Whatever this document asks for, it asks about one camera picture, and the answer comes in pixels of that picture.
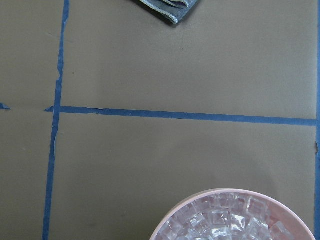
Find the pink bowl of ice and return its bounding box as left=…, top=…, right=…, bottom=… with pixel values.
left=150, top=188, right=315, bottom=240

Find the folded grey cloth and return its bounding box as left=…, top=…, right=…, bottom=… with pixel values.
left=140, top=0, right=198, bottom=25

